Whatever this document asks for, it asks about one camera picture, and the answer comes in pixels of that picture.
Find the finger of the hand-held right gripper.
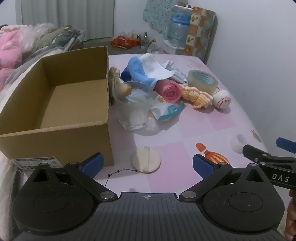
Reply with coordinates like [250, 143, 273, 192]
[276, 137, 296, 154]
[242, 144, 296, 163]

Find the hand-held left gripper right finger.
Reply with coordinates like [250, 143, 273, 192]
[179, 153, 269, 202]

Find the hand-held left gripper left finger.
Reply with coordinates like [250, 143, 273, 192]
[30, 152, 118, 202]

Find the white medical tape roll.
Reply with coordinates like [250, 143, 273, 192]
[230, 134, 247, 154]

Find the white baseball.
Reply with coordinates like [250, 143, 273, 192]
[212, 89, 232, 109]

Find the white wet wipes packet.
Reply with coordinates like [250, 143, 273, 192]
[149, 94, 186, 121]

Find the orange white striped towel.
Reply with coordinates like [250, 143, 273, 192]
[179, 84, 213, 110]

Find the brown cardboard box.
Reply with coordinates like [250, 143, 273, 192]
[0, 46, 115, 172]

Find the pink garbage bag roll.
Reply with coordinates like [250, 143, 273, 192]
[153, 79, 183, 104]

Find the blue white knit towel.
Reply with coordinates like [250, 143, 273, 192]
[128, 54, 176, 90]

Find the person's right hand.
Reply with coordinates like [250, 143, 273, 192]
[284, 190, 296, 240]

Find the round white pad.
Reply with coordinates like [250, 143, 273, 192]
[131, 146, 162, 174]

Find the clear glass cup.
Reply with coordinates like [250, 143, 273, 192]
[113, 81, 153, 131]

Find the clear packing tape roll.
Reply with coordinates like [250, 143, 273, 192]
[187, 70, 218, 93]

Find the cream knotted sock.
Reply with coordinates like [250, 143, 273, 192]
[109, 67, 133, 106]

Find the clear plastic wrapper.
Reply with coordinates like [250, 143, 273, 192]
[162, 60, 187, 84]

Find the white water dispenser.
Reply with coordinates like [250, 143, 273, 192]
[163, 40, 185, 55]

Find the white plastic bag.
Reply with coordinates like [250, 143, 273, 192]
[148, 43, 166, 54]

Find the orange snack bag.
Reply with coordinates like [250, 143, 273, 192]
[111, 35, 141, 49]

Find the orange grey patterned cloth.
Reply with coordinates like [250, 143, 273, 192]
[184, 6, 218, 64]

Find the blue water bottle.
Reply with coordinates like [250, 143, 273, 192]
[167, 6, 192, 48]

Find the pink plush toy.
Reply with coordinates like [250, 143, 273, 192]
[0, 24, 26, 90]

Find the clear plastic bag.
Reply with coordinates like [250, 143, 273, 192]
[20, 23, 55, 52]

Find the white curtain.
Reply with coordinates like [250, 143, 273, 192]
[21, 0, 115, 39]

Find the blue floral cloth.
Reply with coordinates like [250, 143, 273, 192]
[143, 0, 178, 37]

